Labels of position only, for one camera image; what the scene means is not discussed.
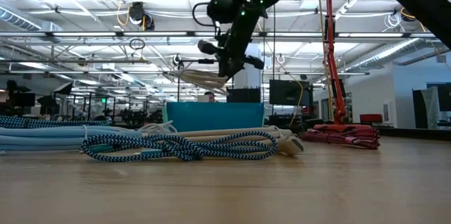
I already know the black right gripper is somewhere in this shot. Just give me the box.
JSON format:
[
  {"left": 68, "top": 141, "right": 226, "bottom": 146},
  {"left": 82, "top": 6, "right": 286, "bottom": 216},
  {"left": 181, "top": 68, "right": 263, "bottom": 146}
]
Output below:
[{"left": 197, "top": 0, "right": 268, "bottom": 78}]

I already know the beige USB cable bundle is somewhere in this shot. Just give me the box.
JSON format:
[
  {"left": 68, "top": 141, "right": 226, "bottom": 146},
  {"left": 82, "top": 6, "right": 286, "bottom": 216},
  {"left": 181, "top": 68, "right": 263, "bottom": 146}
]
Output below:
[
  {"left": 140, "top": 125, "right": 306, "bottom": 157},
  {"left": 168, "top": 68, "right": 230, "bottom": 91}
]

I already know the teal blue plastic bin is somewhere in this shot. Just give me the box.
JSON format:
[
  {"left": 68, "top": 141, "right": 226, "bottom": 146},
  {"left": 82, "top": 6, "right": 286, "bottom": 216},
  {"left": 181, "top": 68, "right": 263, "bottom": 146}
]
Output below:
[{"left": 166, "top": 102, "right": 265, "bottom": 132}]

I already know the thin white cable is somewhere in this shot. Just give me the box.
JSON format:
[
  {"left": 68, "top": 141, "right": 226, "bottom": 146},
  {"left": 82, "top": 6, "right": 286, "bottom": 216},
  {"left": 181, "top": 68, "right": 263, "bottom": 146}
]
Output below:
[{"left": 137, "top": 120, "right": 179, "bottom": 136}]

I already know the teal white braided cable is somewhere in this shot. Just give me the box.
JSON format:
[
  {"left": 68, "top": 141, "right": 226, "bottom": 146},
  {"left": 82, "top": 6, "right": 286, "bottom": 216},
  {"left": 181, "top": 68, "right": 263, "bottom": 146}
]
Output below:
[{"left": 80, "top": 130, "right": 279, "bottom": 163}]

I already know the red white braided cable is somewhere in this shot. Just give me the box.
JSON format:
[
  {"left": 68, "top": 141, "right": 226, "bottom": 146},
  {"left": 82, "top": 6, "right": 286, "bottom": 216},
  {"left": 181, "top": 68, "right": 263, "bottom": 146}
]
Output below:
[{"left": 299, "top": 125, "right": 381, "bottom": 150}]

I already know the light blue cable bundle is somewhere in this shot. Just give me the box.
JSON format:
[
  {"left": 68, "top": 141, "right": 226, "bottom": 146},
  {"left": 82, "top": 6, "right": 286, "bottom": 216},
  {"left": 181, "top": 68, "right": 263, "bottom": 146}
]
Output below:
[{"left": 0, "top": 125, "right": 144, "bottom": 153}]

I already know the navy white braided cable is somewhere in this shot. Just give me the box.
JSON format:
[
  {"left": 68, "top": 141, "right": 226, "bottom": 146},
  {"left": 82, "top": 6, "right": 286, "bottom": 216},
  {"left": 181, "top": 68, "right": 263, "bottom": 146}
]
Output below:
[{"left": 0, "top": 115, "right": 111, "bottom": 130}]

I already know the white square pillar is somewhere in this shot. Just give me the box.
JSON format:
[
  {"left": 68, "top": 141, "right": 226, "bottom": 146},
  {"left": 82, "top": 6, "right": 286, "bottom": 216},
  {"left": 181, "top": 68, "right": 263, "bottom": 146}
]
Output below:
[{"left": 233, "top": 42, "right": 262, "bottom": 89}]

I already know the black box with antennas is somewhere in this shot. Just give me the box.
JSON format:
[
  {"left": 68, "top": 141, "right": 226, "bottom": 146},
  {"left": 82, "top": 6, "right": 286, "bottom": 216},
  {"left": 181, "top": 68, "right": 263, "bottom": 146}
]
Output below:
[{"left": 226, "top": 87, "right": 262, "bottom": 104}]

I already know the black flat screen monitor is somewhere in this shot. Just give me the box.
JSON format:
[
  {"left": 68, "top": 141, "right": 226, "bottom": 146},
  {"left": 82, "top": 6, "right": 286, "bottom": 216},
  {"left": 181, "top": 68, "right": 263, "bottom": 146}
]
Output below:
[{"left": 269, "top": 79, "right": 314, "bottom": 107}]

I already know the orange articulated stand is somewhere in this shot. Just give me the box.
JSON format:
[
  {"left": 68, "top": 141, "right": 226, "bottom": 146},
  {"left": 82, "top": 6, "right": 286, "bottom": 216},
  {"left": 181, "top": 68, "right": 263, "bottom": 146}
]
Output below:
[{"left": 312, "top": 0, "right": 374, "bottom": 133}]

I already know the red cushion seat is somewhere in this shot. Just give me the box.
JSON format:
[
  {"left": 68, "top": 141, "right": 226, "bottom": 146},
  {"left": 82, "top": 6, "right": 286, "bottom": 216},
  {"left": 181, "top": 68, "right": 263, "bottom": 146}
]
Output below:
[{"left": 359, "top": 113, "right": 383, "bottom": 123}]

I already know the small black background monitor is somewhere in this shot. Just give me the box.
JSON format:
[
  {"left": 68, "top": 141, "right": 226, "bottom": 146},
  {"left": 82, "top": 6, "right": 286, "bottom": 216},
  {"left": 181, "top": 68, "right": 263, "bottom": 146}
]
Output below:
[{"left": 12, "top": 92, "right": 36, "bottom": 108}]

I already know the black metal rig frame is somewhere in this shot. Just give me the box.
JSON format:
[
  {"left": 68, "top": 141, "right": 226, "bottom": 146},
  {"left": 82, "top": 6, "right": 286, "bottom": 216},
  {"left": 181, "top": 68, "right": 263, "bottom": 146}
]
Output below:
[{"left": 175, "top": 58, "right": 216, "bottom": 104}]

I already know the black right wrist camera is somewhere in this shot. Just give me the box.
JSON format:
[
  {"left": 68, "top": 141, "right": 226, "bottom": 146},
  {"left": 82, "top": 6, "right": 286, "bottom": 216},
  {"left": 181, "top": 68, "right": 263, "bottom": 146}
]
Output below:
[{"left": 206, "top": 0, "right": 237, "bottom": 24}]

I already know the black ceiling cable reel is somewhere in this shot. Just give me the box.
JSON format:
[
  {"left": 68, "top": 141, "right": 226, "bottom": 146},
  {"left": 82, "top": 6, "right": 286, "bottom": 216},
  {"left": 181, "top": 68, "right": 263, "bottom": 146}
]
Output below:
[
  {"left": 400, "top": 7, "right": 417, "bottom": 23},
  {"left": 128, "top": 1, "right": 156, "bottom": 31}
]

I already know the silver ventilation duct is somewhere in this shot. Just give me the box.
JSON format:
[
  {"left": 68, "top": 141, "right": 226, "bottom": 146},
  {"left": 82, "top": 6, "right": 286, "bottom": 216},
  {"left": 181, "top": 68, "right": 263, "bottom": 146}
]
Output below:
[
  {"left": 343, "top": 37, "right": 422, "bottom": 73},
  {"left": 0, "top": 5, "right": 63, "bottom": 33}
]

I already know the black aluminium frame rail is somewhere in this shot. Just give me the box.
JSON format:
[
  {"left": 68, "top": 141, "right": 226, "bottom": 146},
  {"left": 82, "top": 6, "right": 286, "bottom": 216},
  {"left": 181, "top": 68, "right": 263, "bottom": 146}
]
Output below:
[{"left": 105, "top": 122, "right": 451, "bottom": 142}]

